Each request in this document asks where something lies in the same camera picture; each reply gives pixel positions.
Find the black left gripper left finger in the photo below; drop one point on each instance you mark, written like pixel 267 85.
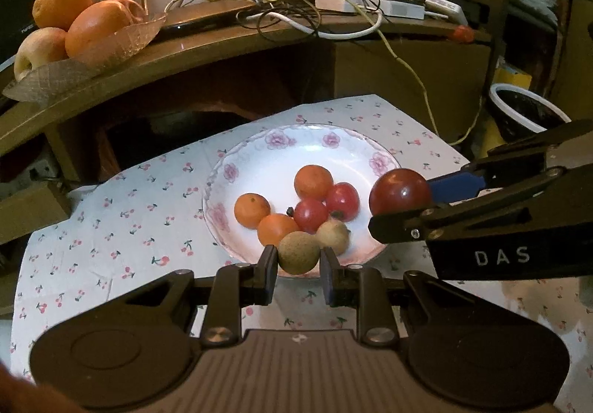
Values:
pixel 233 288

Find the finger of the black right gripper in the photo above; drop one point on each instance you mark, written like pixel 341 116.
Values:
pixel 557 197
pixel 568 146

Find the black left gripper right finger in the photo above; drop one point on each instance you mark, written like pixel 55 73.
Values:
pixel 364 290

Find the pale brown round fruit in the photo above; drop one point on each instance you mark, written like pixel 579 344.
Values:
pixel 334 234

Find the green-brown round fruit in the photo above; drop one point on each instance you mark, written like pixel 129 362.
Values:
pixel 298 252

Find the small orange tangerine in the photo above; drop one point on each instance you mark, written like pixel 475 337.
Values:
pixel 250 209

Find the red tomato with stem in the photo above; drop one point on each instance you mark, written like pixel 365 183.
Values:
pixel 309 214

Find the large orange tangerine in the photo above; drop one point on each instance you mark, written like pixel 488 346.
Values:
pixel 313 181

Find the yellow bin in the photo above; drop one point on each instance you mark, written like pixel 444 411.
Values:
pixel 511 113

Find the small red object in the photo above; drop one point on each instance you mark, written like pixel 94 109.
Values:
pixel 463 34

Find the white power strip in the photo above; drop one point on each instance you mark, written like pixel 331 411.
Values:
pixel 390 8

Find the brown wooden tv cabinet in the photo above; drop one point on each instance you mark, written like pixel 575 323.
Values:
pixel 177 91

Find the black flat tray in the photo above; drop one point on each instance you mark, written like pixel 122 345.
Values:
pixel 195 16

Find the glass fruit dish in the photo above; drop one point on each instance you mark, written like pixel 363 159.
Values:
pixel 50 82

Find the front orange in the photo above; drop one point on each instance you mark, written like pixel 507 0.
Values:
pixel 95 23

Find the orange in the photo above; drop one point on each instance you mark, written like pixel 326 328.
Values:
pixel 58 13
pixel 95 23

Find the pale apple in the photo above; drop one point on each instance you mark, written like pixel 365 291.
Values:
pixel 39 48

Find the top orange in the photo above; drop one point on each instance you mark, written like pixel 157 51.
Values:
pixel 58 13

